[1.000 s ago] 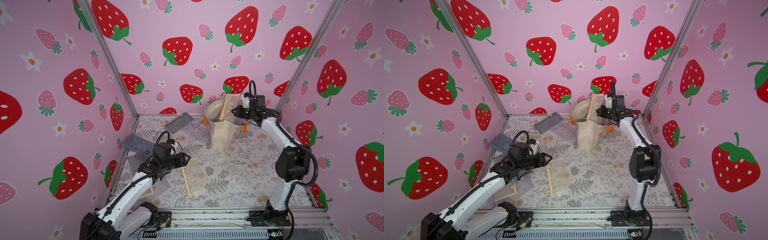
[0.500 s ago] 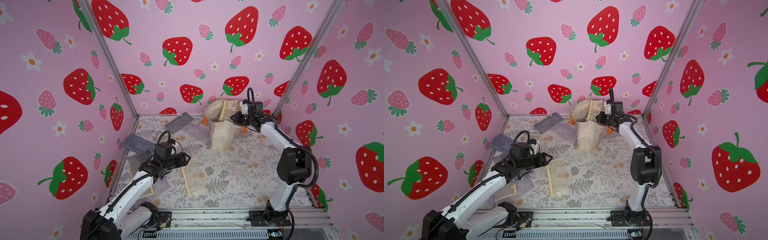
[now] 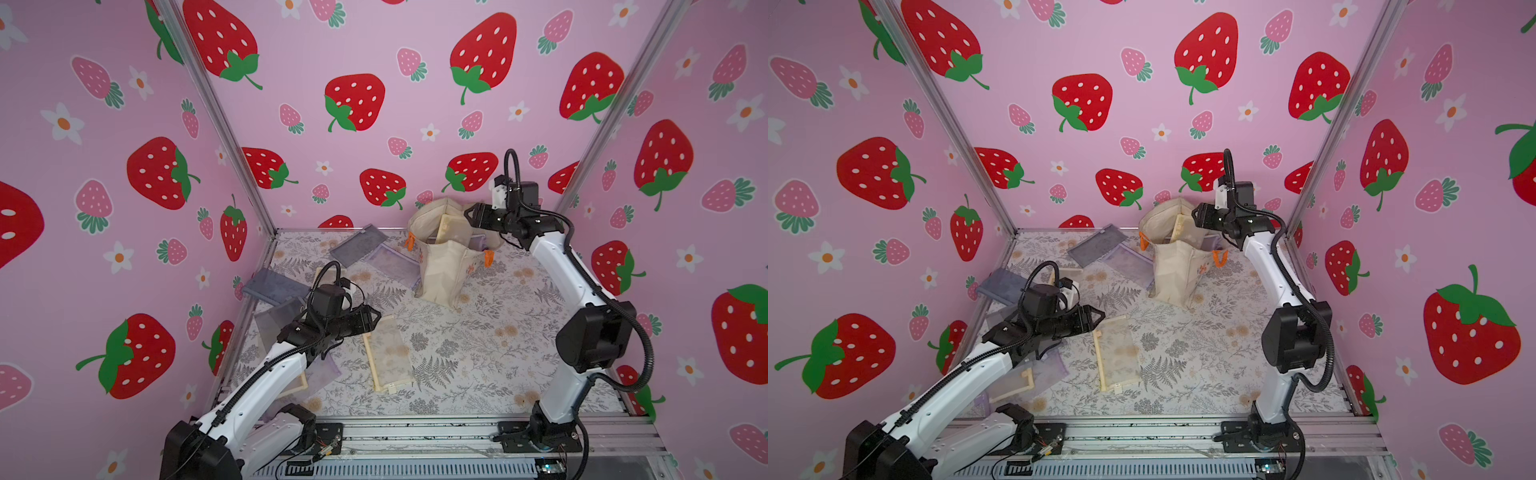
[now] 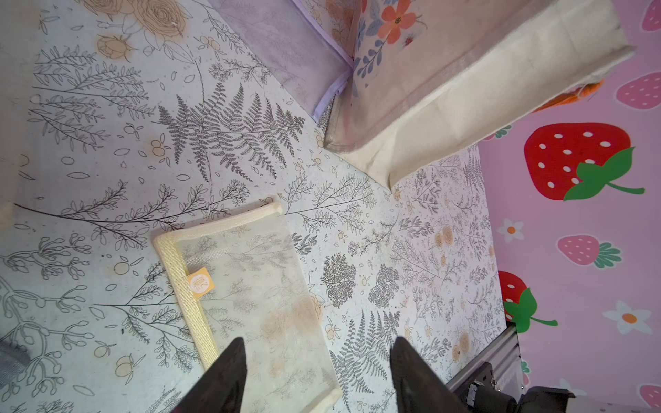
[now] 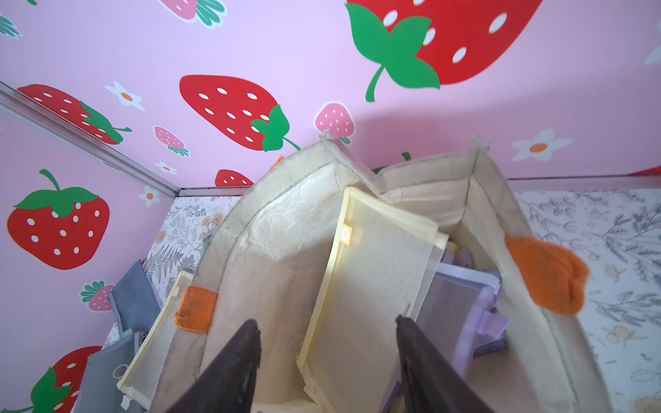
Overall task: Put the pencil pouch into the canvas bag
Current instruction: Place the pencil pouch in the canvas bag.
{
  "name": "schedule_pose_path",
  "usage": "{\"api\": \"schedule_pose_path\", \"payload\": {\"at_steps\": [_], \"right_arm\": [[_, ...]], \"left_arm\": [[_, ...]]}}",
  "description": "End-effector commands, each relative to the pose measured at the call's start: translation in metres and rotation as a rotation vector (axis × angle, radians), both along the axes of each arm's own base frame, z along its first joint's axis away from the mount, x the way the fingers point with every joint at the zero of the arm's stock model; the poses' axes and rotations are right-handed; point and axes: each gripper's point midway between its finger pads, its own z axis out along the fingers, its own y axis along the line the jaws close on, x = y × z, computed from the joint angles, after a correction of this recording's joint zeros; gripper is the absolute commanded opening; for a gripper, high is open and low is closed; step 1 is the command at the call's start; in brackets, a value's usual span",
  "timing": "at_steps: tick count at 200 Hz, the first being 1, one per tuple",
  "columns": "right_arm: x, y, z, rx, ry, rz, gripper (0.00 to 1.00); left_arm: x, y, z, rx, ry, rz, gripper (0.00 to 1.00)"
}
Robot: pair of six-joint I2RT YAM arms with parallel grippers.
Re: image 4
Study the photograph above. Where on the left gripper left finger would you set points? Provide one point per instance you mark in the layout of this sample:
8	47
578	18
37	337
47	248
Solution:
221	388

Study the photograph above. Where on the grey mesh pouch left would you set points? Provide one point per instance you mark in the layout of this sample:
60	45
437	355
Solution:
14	359

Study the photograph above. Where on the yellow-trim mesh pouch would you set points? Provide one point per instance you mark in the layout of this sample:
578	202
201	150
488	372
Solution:
241	278

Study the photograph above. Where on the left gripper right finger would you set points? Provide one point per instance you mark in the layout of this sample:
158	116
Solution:
417	387

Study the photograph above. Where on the purple mesh pouch back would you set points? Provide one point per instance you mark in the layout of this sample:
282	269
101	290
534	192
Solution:
283	35

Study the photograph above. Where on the beige canvas bag orange handles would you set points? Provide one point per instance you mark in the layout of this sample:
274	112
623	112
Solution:
430	78

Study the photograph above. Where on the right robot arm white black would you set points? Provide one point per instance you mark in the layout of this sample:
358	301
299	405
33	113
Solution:
478	393

